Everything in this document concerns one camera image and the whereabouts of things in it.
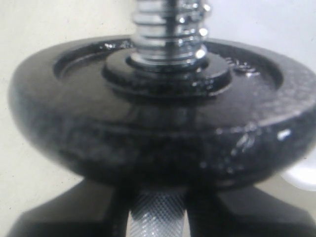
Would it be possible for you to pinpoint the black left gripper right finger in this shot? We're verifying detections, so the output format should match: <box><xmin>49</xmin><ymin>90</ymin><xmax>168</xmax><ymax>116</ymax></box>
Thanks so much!
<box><xmin>185</xmin><ymin>187</ymin><xmax>316</xmax><ymax>237</ymax></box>

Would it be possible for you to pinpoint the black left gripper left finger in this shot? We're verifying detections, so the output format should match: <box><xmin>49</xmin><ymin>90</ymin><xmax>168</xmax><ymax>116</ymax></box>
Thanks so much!
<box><xmin>8</xmin><ymin>180</ymin><xmax>130</xmax><ymax>237</ymax></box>

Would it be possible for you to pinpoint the chrome threaded dumbbell bar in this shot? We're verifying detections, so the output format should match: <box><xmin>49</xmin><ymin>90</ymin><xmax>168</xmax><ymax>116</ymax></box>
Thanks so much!
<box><xmin>130</xmin><ymin>0</ymin><xmax>212</xmax><ymax>72</ymax></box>

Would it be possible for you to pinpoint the white rectangular plastic tray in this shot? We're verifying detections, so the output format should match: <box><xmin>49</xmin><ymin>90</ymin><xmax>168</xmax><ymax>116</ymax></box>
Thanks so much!
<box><xmin>281</xmin><ymin>154</ymin><xmax>316</xmax><ymax>192</ymax></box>

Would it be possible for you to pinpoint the black far weight plate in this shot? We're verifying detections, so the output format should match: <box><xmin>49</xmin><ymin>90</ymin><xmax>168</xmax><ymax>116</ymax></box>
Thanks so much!
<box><xmin>8</xmin><ymin>36</ymin><xmax>316</xmax><ymax>189</ymax></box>

